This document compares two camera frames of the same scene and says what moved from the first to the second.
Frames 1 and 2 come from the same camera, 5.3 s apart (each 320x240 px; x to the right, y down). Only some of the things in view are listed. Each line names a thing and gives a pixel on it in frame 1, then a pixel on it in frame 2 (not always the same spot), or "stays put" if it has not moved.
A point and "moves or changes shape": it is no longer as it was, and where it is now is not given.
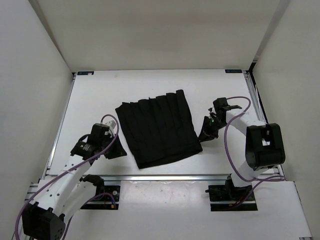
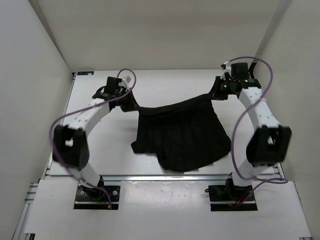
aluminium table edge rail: x=173 y=177 stays put
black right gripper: x=206 y=134 to x=214 y=94
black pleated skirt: x=159 y=128 moves or changes shape
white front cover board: x=179 y=209 stays put
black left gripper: x=119 y=150 to x=132 y=105
